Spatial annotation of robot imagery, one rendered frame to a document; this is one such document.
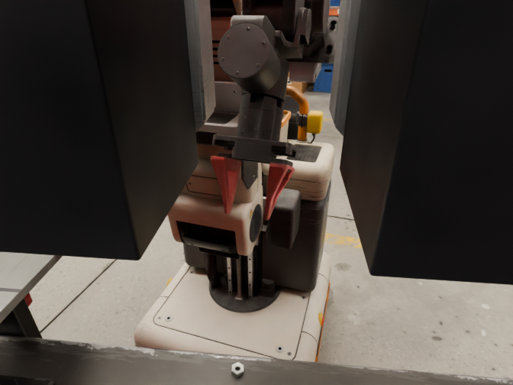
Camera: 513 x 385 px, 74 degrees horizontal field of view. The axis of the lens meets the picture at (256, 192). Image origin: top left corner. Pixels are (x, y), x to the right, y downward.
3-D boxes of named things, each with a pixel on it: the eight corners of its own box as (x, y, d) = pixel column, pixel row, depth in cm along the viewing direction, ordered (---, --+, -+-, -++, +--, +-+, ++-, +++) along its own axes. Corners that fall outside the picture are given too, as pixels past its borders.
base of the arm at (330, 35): (340, 22, 65) (279, 21, 68) (340, -9, 58) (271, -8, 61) (333, 63, 64) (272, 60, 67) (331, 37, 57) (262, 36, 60)
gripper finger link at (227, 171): (256, 221, 41) (266, 144, 41) (201, 211, 43) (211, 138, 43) (269, 217, 48) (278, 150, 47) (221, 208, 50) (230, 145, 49)
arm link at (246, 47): (312, 16, 44) (250, 15, 46) (300, -42, 33) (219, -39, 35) (299, 108, 45) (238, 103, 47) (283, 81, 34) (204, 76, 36)
